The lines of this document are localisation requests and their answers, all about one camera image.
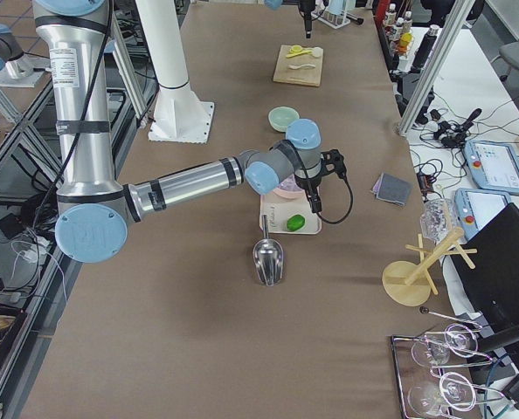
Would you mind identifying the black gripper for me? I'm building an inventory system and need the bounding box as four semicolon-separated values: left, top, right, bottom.
298;0;316;38
294;149;345;214

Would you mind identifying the white ceramic spoon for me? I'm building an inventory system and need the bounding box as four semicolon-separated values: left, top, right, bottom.
287;63;316;71

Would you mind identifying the pink bowl of ice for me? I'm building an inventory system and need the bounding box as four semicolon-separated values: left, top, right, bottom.
273;175;305;200

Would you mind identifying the yellow plastic spoon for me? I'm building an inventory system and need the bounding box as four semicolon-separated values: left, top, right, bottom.
286;45;312;58

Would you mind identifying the metal ice scoop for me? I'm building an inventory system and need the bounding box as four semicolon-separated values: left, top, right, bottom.
253;214;284;286

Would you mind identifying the mint green bowl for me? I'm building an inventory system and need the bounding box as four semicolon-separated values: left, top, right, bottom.
267;106;300;133

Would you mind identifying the green lime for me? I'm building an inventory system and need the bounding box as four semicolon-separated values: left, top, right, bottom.
286;214;306;232

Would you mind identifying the beige plastic tray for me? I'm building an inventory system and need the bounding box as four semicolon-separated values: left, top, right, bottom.
259;189;322;235

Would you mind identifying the grey folded cloth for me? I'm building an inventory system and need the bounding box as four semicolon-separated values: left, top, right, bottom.
372;173;412;206

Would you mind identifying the black water bottle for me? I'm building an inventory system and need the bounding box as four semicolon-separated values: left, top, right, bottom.
411;24;439;72

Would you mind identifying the clear glass mug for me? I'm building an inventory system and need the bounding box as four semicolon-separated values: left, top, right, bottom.
420;198;459;243

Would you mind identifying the wooden cup tree stand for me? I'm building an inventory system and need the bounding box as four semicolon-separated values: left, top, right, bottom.
382;227;478;307

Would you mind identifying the teach pendant tablet near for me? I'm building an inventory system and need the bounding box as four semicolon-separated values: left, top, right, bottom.
454;188;511;239

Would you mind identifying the teach pendant tablet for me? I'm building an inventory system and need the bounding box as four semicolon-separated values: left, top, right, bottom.
454;188;511;239
463;140;519;196

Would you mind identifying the teach pendant tablet far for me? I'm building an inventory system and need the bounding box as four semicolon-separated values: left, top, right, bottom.
463;140;519;196

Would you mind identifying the black monitor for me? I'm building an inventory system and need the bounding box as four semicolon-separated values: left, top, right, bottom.
451;203;519;331

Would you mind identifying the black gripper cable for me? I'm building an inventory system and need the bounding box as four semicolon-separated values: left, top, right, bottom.
311;172;355;226

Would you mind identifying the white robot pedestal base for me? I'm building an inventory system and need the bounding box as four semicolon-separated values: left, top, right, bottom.
136;0;215;144

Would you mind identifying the wire glass rack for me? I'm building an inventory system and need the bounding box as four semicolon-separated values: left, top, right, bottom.
390;319;506;418

